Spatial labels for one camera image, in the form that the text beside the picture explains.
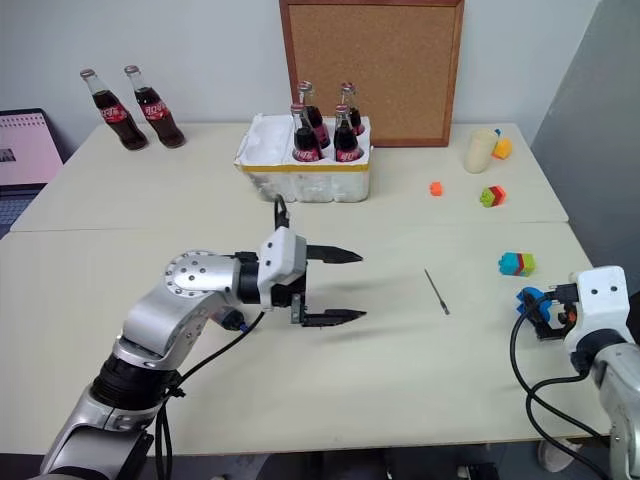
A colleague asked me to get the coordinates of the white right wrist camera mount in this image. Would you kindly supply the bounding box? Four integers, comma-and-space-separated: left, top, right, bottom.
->
561, 265, 629, 352

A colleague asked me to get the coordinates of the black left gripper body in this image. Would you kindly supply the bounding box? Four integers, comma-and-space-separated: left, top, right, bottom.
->
272, 244, 310, 327

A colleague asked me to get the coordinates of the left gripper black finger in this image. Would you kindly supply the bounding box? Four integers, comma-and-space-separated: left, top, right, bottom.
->
302, 309, 368, 329
305, 244, 364, 265

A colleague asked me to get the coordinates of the cream plastic cup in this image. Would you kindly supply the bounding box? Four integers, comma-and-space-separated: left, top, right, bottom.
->
462, 128, 500, 175

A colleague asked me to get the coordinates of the white shoe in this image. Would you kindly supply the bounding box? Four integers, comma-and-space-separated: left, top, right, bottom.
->
536, 438, 584, 474

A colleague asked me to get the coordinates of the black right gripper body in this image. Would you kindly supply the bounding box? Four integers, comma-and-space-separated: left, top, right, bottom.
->
535, 298, 577, 342

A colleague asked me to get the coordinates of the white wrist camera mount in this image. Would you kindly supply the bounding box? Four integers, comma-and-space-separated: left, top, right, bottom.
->
561, 265, 629, 352
256, 227, 308, 309

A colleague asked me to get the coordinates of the cyan red green block stack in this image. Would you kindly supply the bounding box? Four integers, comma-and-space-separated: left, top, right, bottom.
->
497, 250, 537, 278

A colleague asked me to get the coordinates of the white foam box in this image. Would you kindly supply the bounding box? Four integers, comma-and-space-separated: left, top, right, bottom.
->
231, 113, 376, 204

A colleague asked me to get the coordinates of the wood-framed cork board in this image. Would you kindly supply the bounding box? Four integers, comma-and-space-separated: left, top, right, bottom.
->
278, 0, 466, 148

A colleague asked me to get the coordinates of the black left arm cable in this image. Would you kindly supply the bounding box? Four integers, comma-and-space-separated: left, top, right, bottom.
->
153, 193, 292, 480

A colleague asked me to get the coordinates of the grey partition panel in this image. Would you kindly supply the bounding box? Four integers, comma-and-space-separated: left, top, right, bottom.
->
529, 0, 640, 269

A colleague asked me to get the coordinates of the glass cola bottle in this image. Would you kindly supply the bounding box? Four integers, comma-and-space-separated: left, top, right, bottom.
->
339, 82, 367, 137
297, 79, 332, 149
123, 64, 188, 150
290, 103, 323, 164
333, 104, 365, 163
79, 68, 150, 152

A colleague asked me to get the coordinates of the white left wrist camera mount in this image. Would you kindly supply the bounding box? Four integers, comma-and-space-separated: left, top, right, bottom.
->
256, 227, 308, 309

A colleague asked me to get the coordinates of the green red yellow block stack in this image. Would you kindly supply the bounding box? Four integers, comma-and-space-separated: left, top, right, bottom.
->
479, 185, 509, 208

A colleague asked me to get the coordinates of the thin metal screwdriver bit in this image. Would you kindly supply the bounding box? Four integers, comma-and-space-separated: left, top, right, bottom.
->
424, 268, 452, 316

